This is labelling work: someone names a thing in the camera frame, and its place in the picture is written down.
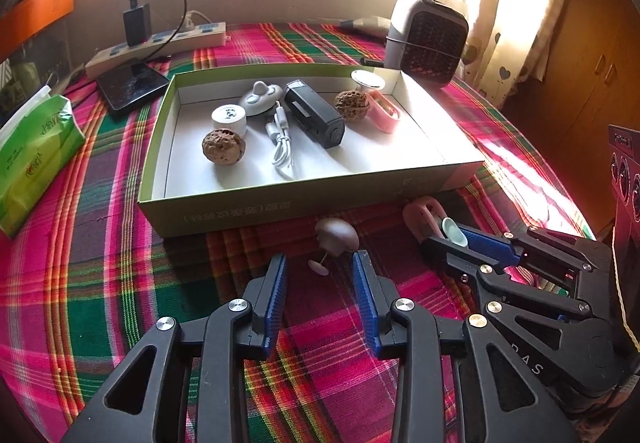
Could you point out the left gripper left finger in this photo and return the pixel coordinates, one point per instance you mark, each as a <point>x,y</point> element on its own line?
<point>145,399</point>

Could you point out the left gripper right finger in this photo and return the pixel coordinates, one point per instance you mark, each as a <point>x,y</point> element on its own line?
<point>454,377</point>

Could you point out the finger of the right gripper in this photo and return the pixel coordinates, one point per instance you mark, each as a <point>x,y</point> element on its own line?
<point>515,247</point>
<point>487,280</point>

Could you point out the pink clip with green pad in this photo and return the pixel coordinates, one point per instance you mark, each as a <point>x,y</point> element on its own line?
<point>425,218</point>

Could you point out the white mushroom toy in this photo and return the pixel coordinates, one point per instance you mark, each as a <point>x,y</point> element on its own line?
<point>335,237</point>

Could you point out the black rectangular device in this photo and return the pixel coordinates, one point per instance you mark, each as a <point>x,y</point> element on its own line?
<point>322,122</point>

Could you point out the brown walnut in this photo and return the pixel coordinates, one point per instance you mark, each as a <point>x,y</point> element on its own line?
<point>223,147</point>
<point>352,105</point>

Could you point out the wooden cabinet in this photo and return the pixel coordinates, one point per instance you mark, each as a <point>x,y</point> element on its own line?
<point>591,83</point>

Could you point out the brown walnut in tray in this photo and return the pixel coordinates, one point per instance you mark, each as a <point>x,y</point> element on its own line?
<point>352,105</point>

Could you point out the grey mini heater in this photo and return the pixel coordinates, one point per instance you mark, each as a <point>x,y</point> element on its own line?
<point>425,40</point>

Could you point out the green white cardboard tray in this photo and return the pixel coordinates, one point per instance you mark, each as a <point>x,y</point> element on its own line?
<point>182,192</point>

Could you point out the grey pen tool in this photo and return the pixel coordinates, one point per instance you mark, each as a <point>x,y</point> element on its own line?
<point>372,26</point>

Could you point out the grey white spinning top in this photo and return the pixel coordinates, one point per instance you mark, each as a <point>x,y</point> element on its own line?
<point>261,98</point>

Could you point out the green tissue pack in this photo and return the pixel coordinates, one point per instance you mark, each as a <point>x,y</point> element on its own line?
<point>36,143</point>

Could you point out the white round jar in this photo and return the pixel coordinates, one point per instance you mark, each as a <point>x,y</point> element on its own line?
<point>230,117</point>

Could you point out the black smartphone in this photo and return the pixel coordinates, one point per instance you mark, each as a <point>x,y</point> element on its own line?
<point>128,86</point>

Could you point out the white power strip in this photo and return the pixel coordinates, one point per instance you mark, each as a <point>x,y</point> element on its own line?
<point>208,35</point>

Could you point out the black charger adapter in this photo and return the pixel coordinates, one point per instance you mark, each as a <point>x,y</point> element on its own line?
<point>137,22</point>

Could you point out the orange box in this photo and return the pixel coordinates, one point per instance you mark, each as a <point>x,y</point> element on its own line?
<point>27,19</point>

